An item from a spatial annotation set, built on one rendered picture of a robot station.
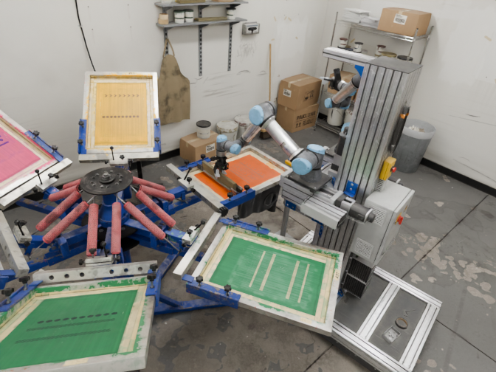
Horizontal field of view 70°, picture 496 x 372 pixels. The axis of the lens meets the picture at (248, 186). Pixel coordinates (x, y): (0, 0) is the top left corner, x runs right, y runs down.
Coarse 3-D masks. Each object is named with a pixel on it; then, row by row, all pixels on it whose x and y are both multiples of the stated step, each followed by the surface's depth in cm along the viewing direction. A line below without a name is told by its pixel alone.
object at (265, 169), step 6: (258, 168) 301; (264, 168) 302; (270, 168) 302; (270, 174) 294; (276, 174) 295; (234, 180) 283; (240, 180) 284; (258, 180) 286; (264, 180) 286; (210, 186) 274; (216, 186) 274; (222, 186) 275; (252, 186) 278; (216, 192) 268; (222, 192) 269; (228, 192) 269
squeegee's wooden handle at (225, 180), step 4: (204, 164) 282; (208, 164) 281; (204, 168) 284; (208, 168) 280; (212, 168) 276; (208, 172) 282; (212, 172) 277; (220, 172) 272; (220, 176) 270; (224, 176) 267; (220, 180) 272; (224, 180) 267; (228, 180) 264; (224, 184) 269; (228, 184) 265; (232, 184) 261; (236, 184) 262; (232, 188) 263
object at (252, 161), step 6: (246, 156) 316; (252, 156) 317; (228, 162) 305; (234, 162) 306; (252, 162) 308; (258, 162) 309; (198, 174) 287; (204, 174) 287; (228, 174) 290; (234, 174) 290; (204, 180) 280; (210, 180) 281
